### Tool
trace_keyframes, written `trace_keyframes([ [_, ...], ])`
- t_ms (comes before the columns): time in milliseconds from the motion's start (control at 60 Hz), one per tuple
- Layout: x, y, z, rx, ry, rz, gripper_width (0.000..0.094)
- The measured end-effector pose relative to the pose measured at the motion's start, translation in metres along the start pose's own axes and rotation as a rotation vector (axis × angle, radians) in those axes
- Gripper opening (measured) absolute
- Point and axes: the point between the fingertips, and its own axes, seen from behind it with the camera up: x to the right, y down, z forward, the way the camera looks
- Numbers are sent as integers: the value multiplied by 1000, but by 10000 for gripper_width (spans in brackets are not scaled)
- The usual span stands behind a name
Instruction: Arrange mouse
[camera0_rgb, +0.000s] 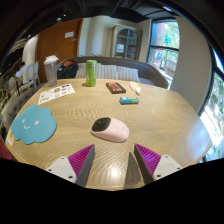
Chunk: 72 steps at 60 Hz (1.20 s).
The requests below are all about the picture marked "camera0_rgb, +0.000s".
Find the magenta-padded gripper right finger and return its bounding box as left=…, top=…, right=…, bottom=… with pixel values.
left=134, top=143, right=183, bottom=185

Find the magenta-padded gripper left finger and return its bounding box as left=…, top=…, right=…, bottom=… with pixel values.
left=45, top=143, right=96, bottom=188

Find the pink and black computer mouse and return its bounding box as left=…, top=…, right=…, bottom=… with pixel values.
left=90, top=116, right=130, bottom=143

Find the blue cloud-shaped mouse pad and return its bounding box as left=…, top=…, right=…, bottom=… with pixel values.
left=10, top=105, right=58, bottom=145

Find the small green and blue pack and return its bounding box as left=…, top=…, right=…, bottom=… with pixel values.
left=119, top=96, right=140, bottom=105

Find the white sticker sheet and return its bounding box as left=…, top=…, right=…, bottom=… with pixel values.
left=37, top=83, right=76, bottom=106

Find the white squeeze tube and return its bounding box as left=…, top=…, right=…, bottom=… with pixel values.
left=129, top=80, right=142, bottom=96

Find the black-framed side window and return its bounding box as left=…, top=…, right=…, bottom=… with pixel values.
left=199, top=49, right=224, bottom=162

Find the black and red flat box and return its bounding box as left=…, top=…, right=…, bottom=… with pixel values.
left=105, top=81, right=127, bottom=95

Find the grey tufted armchair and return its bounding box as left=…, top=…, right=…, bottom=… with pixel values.
left=1, top=82, right=45, bottom=132

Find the brown curved sofa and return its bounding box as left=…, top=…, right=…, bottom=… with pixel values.
left=56, top=55, right=170, bottom=90

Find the green drink can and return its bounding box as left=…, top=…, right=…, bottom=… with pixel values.
left=85, top=59, right=98, bottom=88

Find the small striped cushion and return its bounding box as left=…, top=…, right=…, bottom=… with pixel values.
left=116, top=65, right=141, bottom=83

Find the black and orange backpack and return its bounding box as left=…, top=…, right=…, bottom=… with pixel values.
left=57, top=59, right=79, bottom=80

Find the large striped cushion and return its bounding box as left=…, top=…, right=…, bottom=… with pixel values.
left=75, top=62, right=119, bottom=80

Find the group of white chairs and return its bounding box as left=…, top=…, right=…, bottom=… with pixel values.
left=19, top=60, right=41, bottom=92

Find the person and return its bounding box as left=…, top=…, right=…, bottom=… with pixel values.
left=14, top=61, right=28, bottom=80

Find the brown wooden door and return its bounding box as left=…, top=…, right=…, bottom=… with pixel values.
left=36, top=18, right=84, bottom=84

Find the glass-door wooden cabinet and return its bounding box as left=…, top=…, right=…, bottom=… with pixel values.
left=110, top=24, right=143, bottom=61

